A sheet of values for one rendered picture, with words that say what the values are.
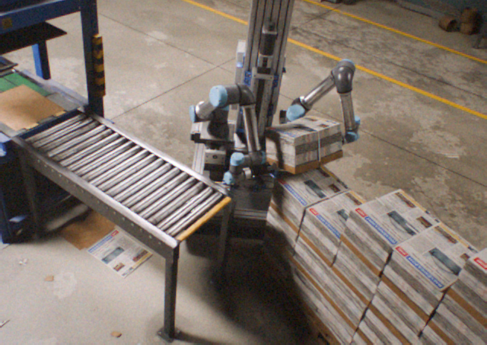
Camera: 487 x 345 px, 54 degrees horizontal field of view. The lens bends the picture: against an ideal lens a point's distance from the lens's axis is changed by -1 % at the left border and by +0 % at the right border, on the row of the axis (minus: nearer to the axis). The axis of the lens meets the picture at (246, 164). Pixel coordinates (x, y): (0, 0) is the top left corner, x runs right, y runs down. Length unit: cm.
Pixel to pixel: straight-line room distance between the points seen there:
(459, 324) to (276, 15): 193
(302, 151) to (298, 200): 29
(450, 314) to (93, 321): 203
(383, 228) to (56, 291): 207
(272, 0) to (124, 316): 212
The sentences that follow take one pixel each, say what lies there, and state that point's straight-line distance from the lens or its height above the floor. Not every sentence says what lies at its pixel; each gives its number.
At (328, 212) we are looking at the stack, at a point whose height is 83.
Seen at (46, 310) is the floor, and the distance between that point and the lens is 331.
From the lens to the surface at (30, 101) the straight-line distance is 362.
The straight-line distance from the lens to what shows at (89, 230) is 370.
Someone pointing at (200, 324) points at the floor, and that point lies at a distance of 317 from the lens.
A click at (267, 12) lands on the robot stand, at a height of 162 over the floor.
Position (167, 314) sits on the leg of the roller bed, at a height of 21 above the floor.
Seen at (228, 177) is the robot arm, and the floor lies 89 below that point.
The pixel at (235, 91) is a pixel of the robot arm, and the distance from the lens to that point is 270.
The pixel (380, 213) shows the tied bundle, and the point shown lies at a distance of 251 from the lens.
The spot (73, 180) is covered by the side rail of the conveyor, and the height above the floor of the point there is 80.
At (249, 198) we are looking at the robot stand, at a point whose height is 21.
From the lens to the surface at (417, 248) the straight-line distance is 240.
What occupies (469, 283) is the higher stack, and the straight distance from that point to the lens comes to 219.
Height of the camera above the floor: 264
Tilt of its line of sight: 38 degrees down
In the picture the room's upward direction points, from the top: 9 degrees clockwise
